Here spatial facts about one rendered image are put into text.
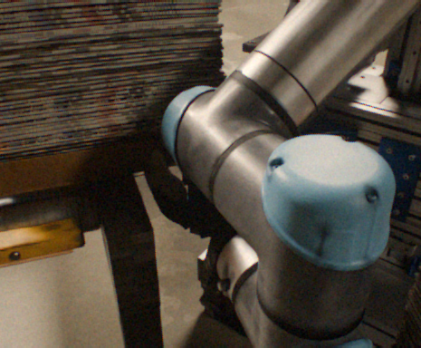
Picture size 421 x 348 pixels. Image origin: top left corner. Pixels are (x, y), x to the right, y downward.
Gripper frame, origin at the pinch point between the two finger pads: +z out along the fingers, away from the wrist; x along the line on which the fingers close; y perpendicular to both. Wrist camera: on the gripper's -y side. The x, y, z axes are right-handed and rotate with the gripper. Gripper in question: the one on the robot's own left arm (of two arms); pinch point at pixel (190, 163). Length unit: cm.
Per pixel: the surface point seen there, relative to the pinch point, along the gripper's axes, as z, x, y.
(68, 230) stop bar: -11.9, 15.9, 2.6
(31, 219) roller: -5.1, 19.9, -0.2
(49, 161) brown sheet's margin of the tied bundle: -2.3, 16.9, 5.1
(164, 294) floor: 49, -4, -80
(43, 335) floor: 45, 33, -79
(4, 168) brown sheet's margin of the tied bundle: -2.2, 21.5, 5.2
